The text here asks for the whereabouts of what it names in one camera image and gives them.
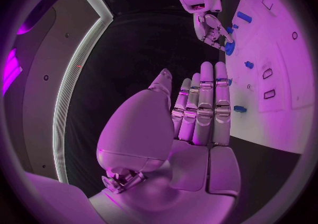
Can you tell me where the blue gear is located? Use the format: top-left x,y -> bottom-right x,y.
224,40 -> 236,56

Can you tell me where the blue cylinder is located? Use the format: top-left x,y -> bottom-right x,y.
236,11 -> 253,24

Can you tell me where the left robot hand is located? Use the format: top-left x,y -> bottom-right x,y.
88,61 -> 241,224

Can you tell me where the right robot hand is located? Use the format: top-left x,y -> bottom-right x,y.
192,13 -> 236,52

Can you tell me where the white task board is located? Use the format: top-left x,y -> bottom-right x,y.
223,0 -> 317,155

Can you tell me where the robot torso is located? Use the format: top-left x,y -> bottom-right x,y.
3,0 -> 116,184

